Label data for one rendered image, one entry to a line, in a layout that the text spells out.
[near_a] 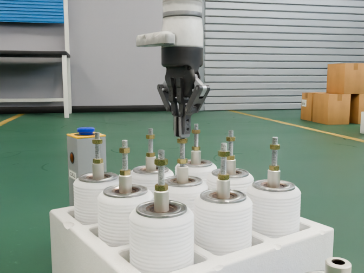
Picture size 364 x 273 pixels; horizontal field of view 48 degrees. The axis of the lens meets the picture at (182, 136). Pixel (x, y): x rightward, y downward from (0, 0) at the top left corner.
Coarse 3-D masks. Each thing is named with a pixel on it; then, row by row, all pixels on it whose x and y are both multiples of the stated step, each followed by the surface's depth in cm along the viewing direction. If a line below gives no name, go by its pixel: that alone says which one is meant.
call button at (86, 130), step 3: (78, 129) 93; (81, 129) 92; (84, 129) 92; (87, 129) 92; (90, 129) 93; (93, 129) 94; (81, 132) 93; (84, 132) 92; (87, 132) 93; (90, 132) 94
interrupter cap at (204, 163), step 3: (189, 159) 95; (201, 159) 95; (189, 162) 93; (201, 162) 93; (204, 162) 92; (207, 162) 92; (210, 162) 92; (186, 165) 89; (189, 165) 89; (192, 165) 88; (195, 165) 88; (198, 165) 88; (201, 165) 89; (204, 165) 89; (207, 165) 89; (210, 165) 90
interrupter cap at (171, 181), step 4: (172, 176) 79; (176, 176) 79; (188, 176) 79; (192, 176) 79; (168, 180) 76; (172, 180) 76; (176, 180) 77; (188, 180) 77; (192, 180) 76; (196, 180) 76; (200, 180) 75; (168, 184) 73; (172, 184) 73; (176, 184) 72; (180, 184) 73; (184, 184) 73; (188, 184) 72; (192, 184) 73; (196, 184) 73
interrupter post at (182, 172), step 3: (177, 168) 75; (180, 168) 74; (183, 168) 74; (186, 168) 75; (177, 171) 75; (180, 171) 74; (183, 171) 74; (186, 171) 75; (177, 174) 75; (180, 174) 75; (183, 174) 75; (186, 174) 75; (177, 177) 75; (180, 177) 75; (183, 177) 75; (186, 177) 75; (177, 180) 75; (180, 180) 75; (183, 180) 75; (186, 180) 75; (180, 183) 75; (183, 183) 75
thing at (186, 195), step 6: (168, 186) 73; (198, 186) 73; (204, 186) 74; (174, 192) 71; (180, 192) 71; (186, 192) 71; (192, 192) 72; (198, 192) 72; (174, 198) 72; (180, 198) 72; (186, 198) 72; (192, 198) 72; (186, 204) 72; (192, 204) 72; (192, 210) 72
